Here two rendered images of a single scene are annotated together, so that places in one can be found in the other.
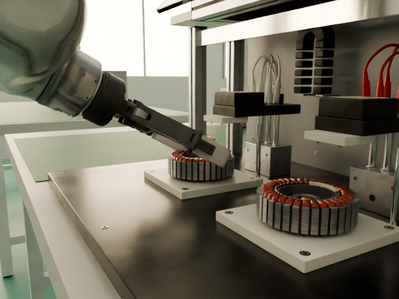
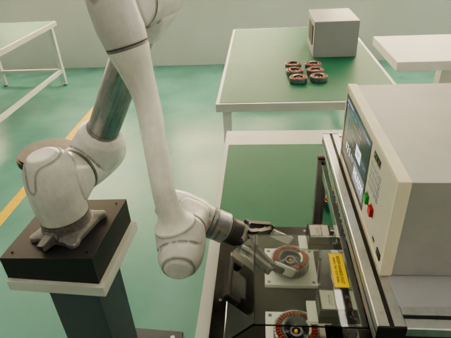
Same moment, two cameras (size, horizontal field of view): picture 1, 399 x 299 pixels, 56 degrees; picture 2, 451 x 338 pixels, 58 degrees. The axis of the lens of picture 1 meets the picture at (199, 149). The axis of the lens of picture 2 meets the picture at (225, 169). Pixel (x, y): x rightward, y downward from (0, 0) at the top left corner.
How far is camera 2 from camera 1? 0.85 m
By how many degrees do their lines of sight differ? 39
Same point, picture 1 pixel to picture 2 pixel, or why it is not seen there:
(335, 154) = not seen: hidden behind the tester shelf
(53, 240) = (204, 292)
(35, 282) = not seen: hidden behind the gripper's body
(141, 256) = (221, 328)
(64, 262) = (201, 310)
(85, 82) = (221, 235)
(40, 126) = (258, 106)
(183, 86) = not seen: outside the picture
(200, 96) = (320, 198)
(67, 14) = (188, 273)
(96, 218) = (220, 290)
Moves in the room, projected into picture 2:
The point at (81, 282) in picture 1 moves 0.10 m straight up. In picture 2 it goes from (202, 326) to (198, 300)
